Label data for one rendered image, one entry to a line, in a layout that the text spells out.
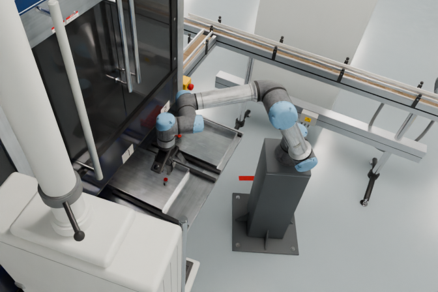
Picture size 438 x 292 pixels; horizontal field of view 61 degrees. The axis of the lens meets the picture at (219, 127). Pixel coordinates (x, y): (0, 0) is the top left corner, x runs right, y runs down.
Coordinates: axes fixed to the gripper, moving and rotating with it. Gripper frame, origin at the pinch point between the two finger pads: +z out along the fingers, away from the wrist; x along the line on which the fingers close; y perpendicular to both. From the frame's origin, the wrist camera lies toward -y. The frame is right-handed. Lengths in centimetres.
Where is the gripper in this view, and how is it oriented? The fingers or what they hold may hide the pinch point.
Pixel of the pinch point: (164, 173)
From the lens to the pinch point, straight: 176.4
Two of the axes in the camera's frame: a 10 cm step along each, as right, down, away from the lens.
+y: 4.2, -6.4, 6.4
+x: -9.0, -3.6, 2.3
